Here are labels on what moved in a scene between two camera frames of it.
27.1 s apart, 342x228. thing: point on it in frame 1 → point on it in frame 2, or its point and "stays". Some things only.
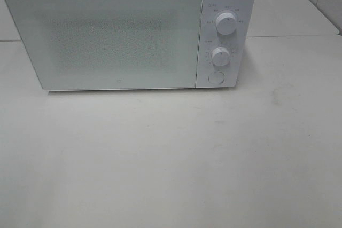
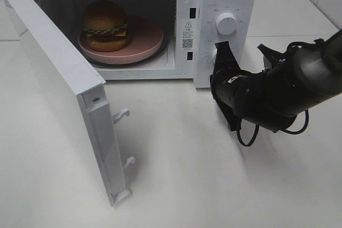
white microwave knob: [225, 23] stays
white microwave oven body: [86, 31] stays
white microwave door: [110, 37] → [48, 88]
